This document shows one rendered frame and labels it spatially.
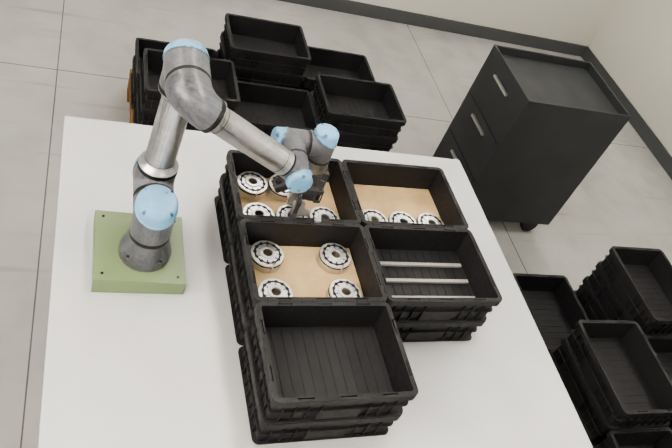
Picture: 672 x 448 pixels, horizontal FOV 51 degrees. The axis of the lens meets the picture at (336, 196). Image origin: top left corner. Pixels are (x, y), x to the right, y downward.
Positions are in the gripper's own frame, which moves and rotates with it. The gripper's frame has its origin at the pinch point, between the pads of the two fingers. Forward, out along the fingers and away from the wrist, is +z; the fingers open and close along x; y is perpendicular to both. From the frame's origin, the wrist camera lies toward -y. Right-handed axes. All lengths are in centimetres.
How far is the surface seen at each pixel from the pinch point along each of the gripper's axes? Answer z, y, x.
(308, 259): 2.0, 5.1, -17.8
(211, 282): 15.0, -22.5, -19.7
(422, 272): 2.0, 44.1, -18.4
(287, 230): -5.0, -3.2, -13.2
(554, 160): 28, 155, 86
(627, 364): 36, 147, -26
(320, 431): 9, 4, -71
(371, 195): 2.0, 32.4, 14.9
